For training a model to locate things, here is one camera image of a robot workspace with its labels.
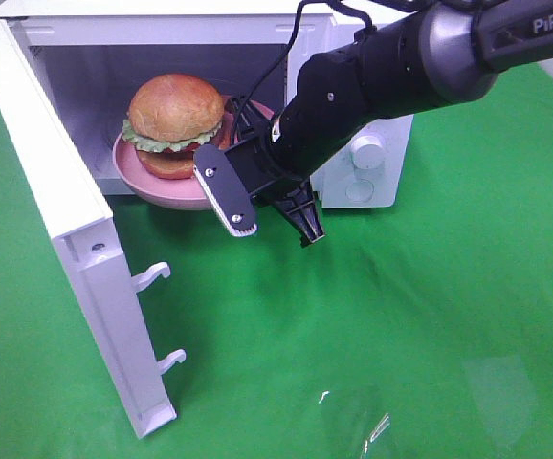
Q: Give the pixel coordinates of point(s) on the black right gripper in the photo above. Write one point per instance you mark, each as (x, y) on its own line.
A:
(268, 183)

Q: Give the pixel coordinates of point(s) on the round white door button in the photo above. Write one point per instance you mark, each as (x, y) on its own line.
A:
(359, 191)

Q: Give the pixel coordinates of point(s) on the white dial knob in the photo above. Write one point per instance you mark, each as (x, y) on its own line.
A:
(368, 152)

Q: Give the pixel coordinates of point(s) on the pink round plate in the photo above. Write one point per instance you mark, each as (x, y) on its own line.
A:
(161, 186)

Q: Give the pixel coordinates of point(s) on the burger with lettuce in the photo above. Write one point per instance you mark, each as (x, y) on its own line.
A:
(169, 118)

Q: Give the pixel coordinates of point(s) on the white microwave door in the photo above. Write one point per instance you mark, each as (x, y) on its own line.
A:
(80, 225)

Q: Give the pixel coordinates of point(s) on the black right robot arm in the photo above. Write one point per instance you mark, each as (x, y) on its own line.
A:
(441, 53)

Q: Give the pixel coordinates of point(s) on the green table cover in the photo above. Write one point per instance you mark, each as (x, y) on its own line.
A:
(443, 301)

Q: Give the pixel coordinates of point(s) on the clear tape patch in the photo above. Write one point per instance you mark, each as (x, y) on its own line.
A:
(355, 422)

